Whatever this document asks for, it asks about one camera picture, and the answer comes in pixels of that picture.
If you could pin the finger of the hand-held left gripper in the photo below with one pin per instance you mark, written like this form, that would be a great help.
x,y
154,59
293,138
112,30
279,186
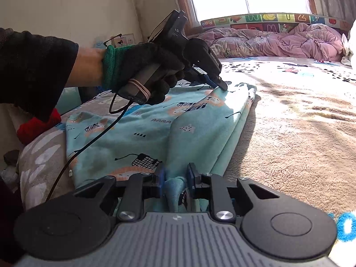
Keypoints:
x,y
208,80

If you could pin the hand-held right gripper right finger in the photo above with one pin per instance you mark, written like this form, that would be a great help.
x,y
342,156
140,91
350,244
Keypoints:
x,y
190,178

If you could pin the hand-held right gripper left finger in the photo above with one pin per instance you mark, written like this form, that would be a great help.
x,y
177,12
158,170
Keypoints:
x,y
161,180

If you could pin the teal printed sweatshirt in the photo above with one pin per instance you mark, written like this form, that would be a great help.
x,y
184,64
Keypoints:
x,y
133,122

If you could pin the person's left forearm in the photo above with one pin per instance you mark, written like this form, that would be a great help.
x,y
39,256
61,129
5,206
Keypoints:
x,y
33,66

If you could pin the person's left hand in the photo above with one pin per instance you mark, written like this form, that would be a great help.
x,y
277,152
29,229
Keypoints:
x,y
130,58

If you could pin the colourful alphabet foam mat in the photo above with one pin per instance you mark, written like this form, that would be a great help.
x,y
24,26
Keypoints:
x,y
267,19

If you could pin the pink quilt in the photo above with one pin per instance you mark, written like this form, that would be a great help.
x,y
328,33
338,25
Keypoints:
x,y
278,41

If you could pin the cartoon printed blanket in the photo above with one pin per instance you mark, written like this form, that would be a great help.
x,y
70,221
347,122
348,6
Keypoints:
x,y
278,144

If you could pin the red sweater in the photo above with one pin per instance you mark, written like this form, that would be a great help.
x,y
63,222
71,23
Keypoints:
x,y
36,128

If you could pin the cream cloth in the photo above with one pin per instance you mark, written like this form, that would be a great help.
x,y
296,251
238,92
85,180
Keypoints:
x,y
350,47

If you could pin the cartoon wall sticker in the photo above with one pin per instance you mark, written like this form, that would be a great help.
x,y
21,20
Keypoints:
x,y
126,40

